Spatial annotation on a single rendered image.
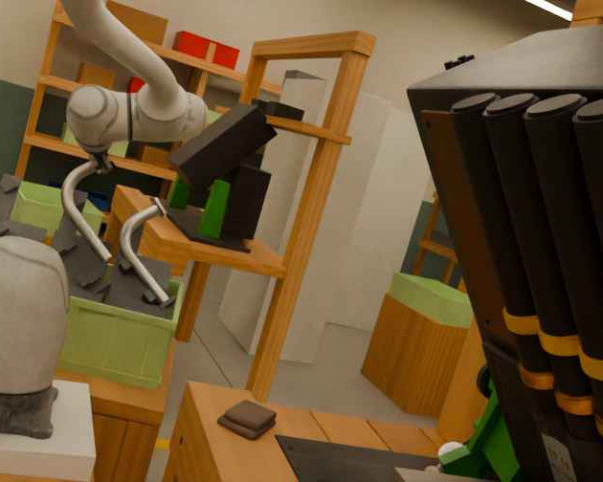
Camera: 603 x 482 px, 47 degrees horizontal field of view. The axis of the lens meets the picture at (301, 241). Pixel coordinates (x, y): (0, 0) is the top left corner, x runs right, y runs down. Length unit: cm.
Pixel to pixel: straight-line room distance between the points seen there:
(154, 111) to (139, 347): 54
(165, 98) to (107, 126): 14
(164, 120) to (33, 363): 60
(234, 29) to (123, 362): 662
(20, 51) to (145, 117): 625
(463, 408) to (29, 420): 92
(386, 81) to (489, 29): 159
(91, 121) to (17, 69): 625
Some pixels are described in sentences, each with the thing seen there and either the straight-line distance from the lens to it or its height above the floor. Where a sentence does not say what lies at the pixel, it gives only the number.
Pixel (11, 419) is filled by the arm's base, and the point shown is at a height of 91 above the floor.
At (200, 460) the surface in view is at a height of 86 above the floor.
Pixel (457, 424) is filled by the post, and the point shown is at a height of 93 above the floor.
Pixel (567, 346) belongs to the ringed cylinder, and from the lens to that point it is 56.
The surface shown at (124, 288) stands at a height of 94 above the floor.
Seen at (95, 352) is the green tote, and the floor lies 85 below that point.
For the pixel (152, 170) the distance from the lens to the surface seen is 724.
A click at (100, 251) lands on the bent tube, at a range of 183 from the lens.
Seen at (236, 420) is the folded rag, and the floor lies 92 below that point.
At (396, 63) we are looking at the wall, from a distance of 882.
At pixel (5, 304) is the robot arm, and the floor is 108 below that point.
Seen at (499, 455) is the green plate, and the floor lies 113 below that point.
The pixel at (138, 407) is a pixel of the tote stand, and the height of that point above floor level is 79.
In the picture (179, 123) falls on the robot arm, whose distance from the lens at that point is 151.
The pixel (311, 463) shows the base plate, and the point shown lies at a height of 90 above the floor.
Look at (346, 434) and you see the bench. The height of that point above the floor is 88.
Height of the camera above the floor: 142
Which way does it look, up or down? 7 degrees down
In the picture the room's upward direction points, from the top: 16 degrees clockwise
